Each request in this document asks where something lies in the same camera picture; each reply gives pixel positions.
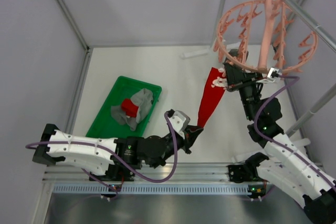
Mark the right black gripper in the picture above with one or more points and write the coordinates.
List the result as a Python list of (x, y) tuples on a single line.
[(237, 77)]

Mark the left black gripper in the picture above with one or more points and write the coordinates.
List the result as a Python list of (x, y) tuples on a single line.
[(188, 138)]

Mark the red santa sock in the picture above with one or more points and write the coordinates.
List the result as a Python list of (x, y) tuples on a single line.
[(214, 89)]

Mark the light grey sock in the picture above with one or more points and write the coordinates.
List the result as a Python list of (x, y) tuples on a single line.
[(143, 99)]

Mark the dark grey sock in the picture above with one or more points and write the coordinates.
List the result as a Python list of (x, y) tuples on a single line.
[(235, 54)]

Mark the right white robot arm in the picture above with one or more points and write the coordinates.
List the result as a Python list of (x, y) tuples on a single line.
[(281, 163)]

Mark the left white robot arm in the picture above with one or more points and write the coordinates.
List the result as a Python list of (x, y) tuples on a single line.
[(111, 158)]

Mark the green plastic tray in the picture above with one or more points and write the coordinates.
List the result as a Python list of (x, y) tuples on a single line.
[(104, 126)]

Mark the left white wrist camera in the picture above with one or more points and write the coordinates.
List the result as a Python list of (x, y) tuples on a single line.
[(179, 120)]

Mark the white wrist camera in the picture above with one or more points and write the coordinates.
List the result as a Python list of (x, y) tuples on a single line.
[(271, 77), (179, 120)]

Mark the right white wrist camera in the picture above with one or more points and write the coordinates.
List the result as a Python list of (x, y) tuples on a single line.
[(271, 77)]

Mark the right black mount plate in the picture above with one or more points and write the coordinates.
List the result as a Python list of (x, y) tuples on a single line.
[(237, 173)]

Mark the black mount plate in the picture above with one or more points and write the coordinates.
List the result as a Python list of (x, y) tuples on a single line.
[(116, 173), (237, 173)]

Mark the left black mount plate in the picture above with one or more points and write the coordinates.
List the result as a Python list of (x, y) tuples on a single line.
[(116, 173)]

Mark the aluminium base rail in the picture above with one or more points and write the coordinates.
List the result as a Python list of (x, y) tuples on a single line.
[(185, 172)]

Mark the slotted white cable duct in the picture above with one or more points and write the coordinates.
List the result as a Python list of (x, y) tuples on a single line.
[(161, 189)]

